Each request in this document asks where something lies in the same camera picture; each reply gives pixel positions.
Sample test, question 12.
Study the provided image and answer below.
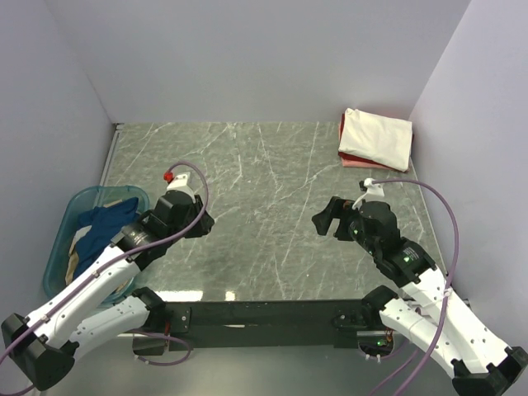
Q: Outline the white t-shirt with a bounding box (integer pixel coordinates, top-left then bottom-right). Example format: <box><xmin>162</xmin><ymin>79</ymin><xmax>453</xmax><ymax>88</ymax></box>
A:
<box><xmin>337</xmin><ymin>108</ymin><xmax>413</xmax><ymax>172</ymax></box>

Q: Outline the blue t-shirt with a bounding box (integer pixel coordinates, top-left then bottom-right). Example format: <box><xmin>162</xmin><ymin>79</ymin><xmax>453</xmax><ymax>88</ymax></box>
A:
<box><xmin>70</xmin><ymin>196</ymin><xmax>144</xmax><ymax>285</ymax></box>

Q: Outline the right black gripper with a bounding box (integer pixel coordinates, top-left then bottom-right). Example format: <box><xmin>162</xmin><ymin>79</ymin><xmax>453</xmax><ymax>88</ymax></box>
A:
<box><xmin>311</xmin><ymin>196</ymin><xmax>380</xmax><ymax>256</ymax></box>

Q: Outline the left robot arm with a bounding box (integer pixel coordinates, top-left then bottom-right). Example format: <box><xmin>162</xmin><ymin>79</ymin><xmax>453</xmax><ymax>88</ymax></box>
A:
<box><xmin>1</xmin><ymin>190</ymin><xmax>215</xmax><ymax>391</ymax></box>

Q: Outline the beige t-shirt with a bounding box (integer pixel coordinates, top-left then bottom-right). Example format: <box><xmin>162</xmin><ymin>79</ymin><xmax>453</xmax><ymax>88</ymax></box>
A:
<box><xmin>65</xmin><ymin>200</ymin><xmax>129</xmax><ymax>295</ymax></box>

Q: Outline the folded pink t-shirt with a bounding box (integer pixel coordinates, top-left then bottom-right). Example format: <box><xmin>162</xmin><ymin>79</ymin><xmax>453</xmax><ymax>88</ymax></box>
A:
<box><xmin>337</xmin><ymin>119</ymin><xmax>393</xmax><ymax>169</ymax></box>

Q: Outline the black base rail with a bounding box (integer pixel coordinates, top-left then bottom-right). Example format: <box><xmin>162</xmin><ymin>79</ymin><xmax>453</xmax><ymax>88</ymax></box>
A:
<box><xmin>139</xmin><ymin>299</ymin><xmax>396</xmax><ymax>354</ymax></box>

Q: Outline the folded red t-shirt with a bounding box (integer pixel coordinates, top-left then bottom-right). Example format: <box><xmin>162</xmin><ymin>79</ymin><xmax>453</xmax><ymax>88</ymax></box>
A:
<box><xmin>337</xmin><ymin>113</ymin><xmax>387</xmax><ymax>168</ymax></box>

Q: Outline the teal plastic basket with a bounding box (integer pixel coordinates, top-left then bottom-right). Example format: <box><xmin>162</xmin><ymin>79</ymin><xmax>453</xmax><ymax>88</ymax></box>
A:
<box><xmin>42</xmin><ymin>186</ymin><xmax>150</xmax><ymax>299</ymax></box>

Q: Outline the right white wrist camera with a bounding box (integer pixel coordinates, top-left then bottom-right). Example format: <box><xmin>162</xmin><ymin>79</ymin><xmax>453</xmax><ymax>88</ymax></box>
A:
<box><xmin>352</xmin><ymin>178</ymin><xmax>384</xmax><ymax>210</ymax></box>

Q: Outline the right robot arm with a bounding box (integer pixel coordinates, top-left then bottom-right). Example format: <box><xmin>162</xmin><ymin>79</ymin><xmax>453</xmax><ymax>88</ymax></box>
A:
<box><xmin>312</xmin><ymin>197</ymin><xmax>527</xmax><ymax>395</ymax></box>

